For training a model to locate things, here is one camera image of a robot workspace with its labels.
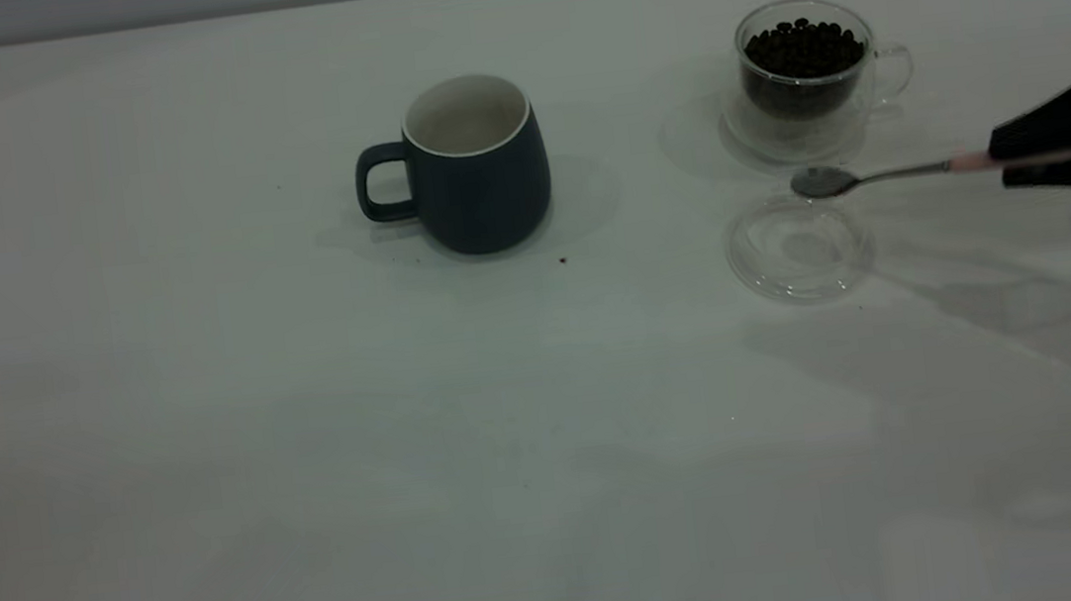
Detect metal spoon with pink handle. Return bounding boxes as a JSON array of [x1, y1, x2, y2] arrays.
[[789, 139, 1071, 203]]

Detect clear double-wall glass mug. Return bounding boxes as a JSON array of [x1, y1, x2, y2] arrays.
[[712, 0, 923, 169]]

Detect dark coffee beans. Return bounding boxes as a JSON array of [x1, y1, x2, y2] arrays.
[[740, 11, 873, 125]]

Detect dark grey-blue ceramic mug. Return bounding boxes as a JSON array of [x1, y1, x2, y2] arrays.
[[346, 66, 558, 267]]

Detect clear glass saucer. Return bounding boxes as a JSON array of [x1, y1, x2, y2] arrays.
[[721, 186, 882, 311]]

